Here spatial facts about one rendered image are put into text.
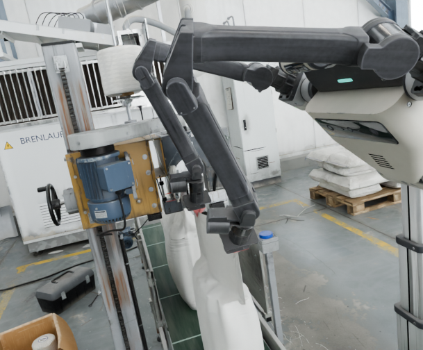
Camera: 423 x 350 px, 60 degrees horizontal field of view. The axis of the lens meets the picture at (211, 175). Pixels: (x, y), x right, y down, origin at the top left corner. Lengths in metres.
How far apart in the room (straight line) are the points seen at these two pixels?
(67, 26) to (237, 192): 3.38
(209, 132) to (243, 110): 4.51
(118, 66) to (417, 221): 1.07
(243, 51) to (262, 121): 4.71
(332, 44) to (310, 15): 5.84
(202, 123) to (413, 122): 0.49
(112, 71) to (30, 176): 3.15
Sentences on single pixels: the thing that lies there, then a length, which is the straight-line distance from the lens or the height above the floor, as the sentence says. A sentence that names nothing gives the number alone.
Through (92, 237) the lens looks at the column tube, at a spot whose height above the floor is 0.97.
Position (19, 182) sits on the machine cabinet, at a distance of 4.40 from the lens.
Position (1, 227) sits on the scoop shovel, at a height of 0.16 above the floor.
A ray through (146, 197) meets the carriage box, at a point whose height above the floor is 1.10.
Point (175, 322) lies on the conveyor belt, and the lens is 2.01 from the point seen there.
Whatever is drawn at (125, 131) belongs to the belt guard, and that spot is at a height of 1.40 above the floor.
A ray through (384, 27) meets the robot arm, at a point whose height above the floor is 1.55.
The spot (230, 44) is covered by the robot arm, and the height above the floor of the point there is 1.56.
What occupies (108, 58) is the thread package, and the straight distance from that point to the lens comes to 1.33.
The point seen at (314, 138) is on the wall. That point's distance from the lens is 6.49.
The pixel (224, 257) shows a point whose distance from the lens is 1.24.
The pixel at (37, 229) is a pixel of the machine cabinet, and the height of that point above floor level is 0.31.
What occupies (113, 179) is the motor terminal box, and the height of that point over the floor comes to 1.26.
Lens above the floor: 1.49
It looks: 13 degrees down
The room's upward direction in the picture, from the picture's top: 9 degrees counter-clockwise
